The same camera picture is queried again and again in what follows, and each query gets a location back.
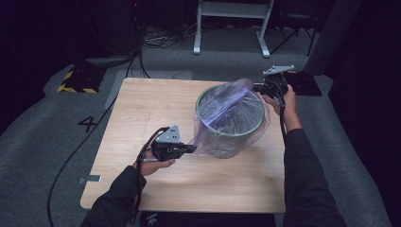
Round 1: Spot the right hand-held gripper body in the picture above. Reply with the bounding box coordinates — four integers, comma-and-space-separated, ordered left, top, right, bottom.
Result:
262, 64, 296, 99

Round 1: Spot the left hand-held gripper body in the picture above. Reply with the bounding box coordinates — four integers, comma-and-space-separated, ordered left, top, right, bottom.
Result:
150, 124, 187, 163

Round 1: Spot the purple plastic bag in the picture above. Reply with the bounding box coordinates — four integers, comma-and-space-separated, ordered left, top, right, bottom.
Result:
188, 78, 271, 159

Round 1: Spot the green plastic bin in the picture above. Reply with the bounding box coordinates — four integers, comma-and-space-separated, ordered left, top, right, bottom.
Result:
195, 83, 266, 160

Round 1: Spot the person's right hand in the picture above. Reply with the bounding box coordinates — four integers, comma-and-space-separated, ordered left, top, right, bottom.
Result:
261, 83, 298, 118

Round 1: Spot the person's left hand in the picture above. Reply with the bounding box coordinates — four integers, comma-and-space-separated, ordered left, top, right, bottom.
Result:
132, 143, 176, 177

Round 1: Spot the black yellow striped base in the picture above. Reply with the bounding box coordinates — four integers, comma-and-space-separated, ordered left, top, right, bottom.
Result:
285, 71, 323, 97
57, 67, 107, 95

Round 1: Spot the black tripod stand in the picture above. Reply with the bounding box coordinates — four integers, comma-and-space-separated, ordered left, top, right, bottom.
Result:
270, 17, 318, 58

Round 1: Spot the person's black torso clothing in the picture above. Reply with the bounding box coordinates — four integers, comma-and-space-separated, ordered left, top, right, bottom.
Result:
139, 211, 277, 227

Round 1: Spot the grey column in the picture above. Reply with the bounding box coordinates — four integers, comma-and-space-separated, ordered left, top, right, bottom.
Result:
304, 0, 364, 77

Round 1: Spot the right hand-held gripper cable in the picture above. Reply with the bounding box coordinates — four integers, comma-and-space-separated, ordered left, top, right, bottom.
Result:
273, 79, 288, 140

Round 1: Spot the hand-held gripper cable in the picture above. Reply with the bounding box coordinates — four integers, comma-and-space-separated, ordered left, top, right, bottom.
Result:
273, 79, 288, 140
129, 126, 171, 226

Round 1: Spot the left hand-held gripper cable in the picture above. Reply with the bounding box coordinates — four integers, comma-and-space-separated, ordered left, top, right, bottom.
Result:
129, 126, 171, 226

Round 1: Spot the white metal desk frame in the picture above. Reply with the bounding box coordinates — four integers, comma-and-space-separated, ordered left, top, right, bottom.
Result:
193, 0, 275, 59

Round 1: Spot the small metal bracket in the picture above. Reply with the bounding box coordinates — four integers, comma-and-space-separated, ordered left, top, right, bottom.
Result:
78, 174, 103, 184

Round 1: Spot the thick black floor cable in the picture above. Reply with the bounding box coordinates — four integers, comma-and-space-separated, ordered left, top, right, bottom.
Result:
46, 94, 118, 227

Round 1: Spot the bundle of floor cables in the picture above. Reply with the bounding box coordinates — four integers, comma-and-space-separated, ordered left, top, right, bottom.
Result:
141, 23, 197, 50

